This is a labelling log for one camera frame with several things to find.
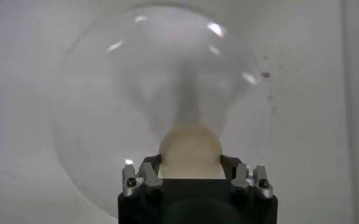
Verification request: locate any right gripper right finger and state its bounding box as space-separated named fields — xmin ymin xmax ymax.
xmin=220 ymin=154 xmax=274 ymax=198

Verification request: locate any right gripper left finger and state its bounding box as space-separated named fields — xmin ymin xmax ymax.
xmin=121 ymin=154 xmax=163 ymax=197

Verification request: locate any white steamed baozi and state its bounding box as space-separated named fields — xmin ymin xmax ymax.
xmin=158 ymin=122 xmax=224 ymax=180

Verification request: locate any white round plate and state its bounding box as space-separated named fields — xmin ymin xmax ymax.
xmin=50 ymin=2 xmax=275 ymax=220

